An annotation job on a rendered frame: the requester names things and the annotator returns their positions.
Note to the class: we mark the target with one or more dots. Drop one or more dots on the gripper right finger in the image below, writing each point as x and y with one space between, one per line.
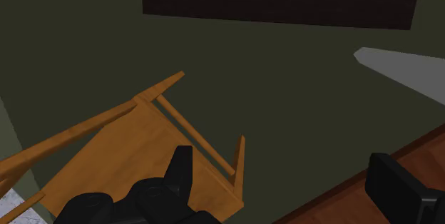
396 188

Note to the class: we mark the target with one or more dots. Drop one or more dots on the orange wooden chair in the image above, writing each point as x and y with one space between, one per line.
132 146

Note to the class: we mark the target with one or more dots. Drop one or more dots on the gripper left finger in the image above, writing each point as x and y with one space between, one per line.
175 181

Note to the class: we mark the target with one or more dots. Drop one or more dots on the brown wooden table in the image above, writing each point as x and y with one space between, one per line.
344 202

